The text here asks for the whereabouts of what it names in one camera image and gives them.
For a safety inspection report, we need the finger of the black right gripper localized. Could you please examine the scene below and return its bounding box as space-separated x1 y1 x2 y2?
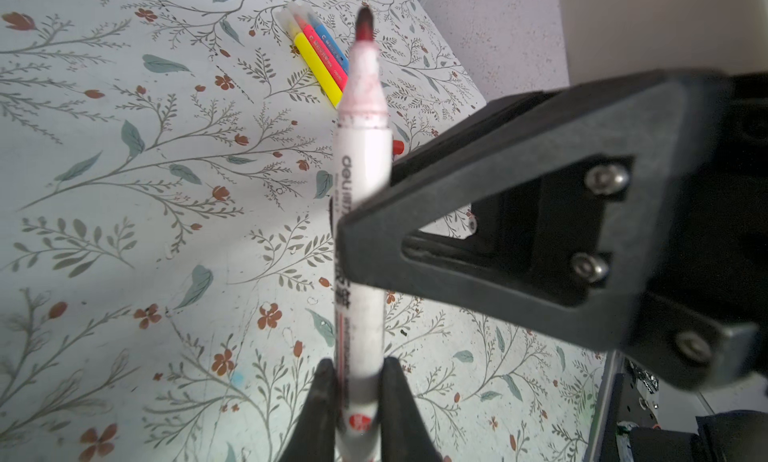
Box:
386 92 558 234

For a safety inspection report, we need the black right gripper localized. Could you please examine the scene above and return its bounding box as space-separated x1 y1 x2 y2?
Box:
364 70 767 388

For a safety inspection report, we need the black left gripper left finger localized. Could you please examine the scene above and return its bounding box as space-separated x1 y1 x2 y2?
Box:
279 358 338 462

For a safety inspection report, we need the red pen cap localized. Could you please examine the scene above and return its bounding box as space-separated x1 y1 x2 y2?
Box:
392 139 405 156

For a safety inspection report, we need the white pink-tip marker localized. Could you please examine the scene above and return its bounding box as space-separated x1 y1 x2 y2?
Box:
332 6 393 461

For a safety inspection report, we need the blue marker pen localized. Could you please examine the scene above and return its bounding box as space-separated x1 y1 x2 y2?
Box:
304 8 349 74

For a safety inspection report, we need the red-pink highlighter pen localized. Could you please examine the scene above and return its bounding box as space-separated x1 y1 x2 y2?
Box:
287 2 348 90

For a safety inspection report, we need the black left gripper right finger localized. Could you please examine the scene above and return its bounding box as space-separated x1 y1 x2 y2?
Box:
379 357 442 462

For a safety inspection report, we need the yellow highlighter pen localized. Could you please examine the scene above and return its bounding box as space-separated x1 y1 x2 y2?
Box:
277 8 343 108

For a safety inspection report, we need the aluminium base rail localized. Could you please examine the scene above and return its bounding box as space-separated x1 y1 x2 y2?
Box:
583 351 659 462

